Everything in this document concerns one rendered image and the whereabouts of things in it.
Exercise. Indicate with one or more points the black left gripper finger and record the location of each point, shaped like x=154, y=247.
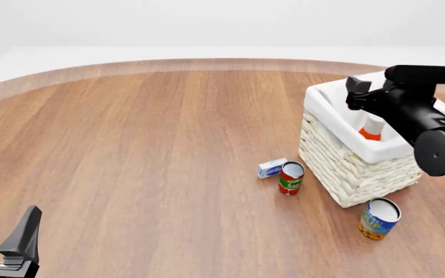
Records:
x=24, y=237

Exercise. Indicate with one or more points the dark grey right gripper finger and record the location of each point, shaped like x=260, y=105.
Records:
x=357, y=84

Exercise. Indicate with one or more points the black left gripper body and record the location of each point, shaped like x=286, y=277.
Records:
x=10, y=270

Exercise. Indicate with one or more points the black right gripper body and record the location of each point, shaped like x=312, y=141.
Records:
x=365, y=100

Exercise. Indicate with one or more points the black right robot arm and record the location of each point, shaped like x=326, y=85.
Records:
x=431, y=127

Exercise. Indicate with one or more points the red ketchup bottle white cap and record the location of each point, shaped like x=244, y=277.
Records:
x=373, y=130

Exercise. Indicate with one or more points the white wicker basket with liner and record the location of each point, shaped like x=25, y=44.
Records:
x=346, y=171

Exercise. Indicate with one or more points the red green tomato sauce can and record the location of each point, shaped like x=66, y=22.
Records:
x=291, y=181

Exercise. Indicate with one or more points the small blue white box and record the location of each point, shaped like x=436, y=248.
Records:
x=269, y=169

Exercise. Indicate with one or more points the blue yellow soup can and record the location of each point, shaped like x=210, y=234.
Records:
x=379, y=220

